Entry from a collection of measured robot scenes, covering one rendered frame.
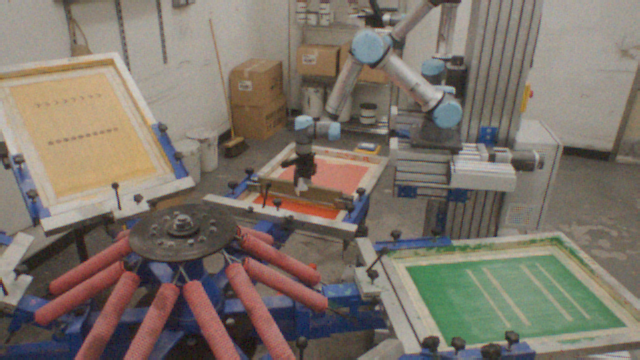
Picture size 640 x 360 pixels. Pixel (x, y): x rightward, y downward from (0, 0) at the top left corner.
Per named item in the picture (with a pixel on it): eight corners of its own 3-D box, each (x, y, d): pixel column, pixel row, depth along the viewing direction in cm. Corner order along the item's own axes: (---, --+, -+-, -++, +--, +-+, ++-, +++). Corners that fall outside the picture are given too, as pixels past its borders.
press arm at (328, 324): (545, 302, 172) (548, 289, 170) (554, 313, 167) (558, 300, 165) (199, 337, 155) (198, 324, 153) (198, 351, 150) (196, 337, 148)
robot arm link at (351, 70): (359, 18, 199) (313, 119, 220) (359, 22, 189) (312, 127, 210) (383, 29, 200) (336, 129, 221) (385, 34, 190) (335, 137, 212)
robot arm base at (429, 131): (450, 131, 220) (453, 111, 215) (454, 143, 206) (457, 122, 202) (417, 129, 222) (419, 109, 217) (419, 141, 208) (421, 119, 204)
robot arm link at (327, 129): (340, 117, 207) (315, 116, 208) (340, 125, 197) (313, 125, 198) (339, 134, 211) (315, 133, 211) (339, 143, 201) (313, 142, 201)
